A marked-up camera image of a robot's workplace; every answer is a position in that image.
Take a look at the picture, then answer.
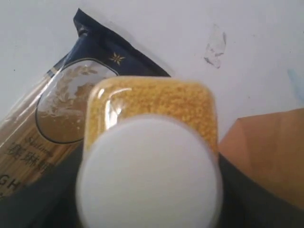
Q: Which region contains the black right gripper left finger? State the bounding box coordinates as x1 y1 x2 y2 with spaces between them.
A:
0 147 83 228

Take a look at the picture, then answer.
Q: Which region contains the brown paper bag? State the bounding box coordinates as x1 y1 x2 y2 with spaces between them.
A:
218 108 304 209

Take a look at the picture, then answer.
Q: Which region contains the clear tape scrap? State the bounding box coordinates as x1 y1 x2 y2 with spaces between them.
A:
204 24 227 69

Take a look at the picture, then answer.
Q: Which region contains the spaghetti packet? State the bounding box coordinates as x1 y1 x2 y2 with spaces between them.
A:
0 10 168 198

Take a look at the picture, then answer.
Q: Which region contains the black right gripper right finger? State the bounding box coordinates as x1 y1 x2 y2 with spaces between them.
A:
218 155 304 228

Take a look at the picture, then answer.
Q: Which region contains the yellow grain bottle white cap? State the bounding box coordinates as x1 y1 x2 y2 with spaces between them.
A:
76 76 223 228

